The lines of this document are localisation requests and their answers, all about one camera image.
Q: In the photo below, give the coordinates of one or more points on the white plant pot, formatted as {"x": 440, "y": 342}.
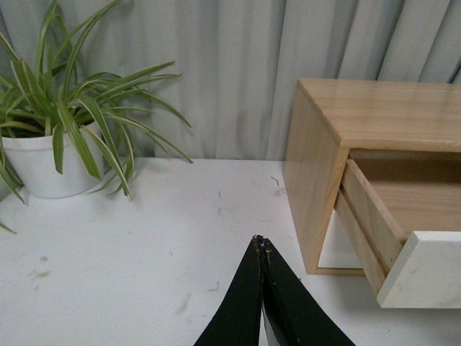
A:
{"x": 33, "y": 160}

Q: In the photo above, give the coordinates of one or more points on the wooden drawer cabinet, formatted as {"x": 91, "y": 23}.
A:
{"x": 331, "y": 117}

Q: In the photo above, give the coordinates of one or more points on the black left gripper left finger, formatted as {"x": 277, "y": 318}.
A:
{"x": 237, "y": 320}

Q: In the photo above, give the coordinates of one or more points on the white drawer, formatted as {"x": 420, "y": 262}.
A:
{"x": 403, "y": 219}

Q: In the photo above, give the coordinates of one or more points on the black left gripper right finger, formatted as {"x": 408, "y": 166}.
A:
{"x": 291, "y": 315}

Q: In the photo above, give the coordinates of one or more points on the green spider plant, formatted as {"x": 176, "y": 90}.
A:
{"x": 99, "y": 113}

